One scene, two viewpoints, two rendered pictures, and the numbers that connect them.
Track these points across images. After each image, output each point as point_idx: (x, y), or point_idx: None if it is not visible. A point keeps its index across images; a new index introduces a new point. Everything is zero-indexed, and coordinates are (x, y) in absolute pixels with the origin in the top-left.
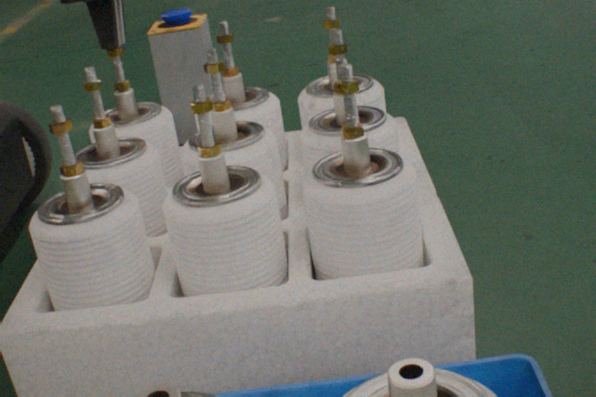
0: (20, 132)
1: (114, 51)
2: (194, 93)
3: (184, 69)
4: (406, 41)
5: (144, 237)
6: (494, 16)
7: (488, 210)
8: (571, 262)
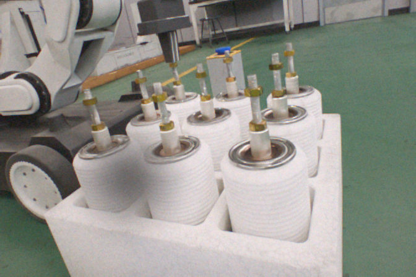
0: None
1: (172, 64)
2: (154, 88)
3: (223, 77)
4: (371, 73)
5: (136, 172)
6: None
7: (397, 175)
8: None
